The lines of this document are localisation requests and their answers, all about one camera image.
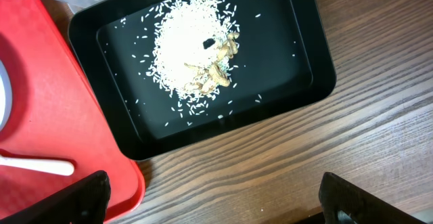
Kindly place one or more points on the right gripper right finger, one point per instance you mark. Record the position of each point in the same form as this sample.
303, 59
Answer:
343, 202

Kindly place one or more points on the light blue plate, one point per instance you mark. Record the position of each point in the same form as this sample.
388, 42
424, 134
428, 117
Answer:
6, 96

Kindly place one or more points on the rice and food scraps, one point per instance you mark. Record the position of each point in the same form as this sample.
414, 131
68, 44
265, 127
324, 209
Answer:
182, 63

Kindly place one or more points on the black waste tray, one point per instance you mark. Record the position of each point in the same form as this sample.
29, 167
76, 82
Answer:
140, 143

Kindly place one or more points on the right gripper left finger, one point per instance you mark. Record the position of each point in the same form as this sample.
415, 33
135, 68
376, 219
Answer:
85, 201

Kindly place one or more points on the pink plastic fork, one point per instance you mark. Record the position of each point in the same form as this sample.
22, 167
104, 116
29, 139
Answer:
56, 167

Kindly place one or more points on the red serving tray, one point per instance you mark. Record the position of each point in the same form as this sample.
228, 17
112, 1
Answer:
54, 115

